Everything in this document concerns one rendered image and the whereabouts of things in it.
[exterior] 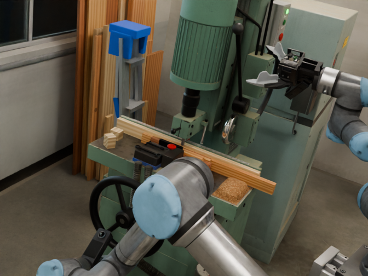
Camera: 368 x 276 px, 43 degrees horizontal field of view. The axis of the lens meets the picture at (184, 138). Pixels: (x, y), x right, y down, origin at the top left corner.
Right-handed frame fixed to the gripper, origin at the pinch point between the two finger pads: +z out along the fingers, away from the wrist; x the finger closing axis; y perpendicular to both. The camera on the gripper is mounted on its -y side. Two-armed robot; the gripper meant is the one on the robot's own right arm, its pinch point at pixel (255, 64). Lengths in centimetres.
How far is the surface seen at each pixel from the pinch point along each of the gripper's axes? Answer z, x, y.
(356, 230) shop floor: -50, -55, -204
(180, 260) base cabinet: 7, 51, -55
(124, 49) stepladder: 84, -32, -58
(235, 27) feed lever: 8.0, -3.5, 9.3
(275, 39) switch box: 4.8, -29.0, -18.4
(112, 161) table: 40, 35, -33
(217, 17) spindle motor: 15.7, -6.8, 8.1
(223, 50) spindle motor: 13.2, -4.4, -3.1
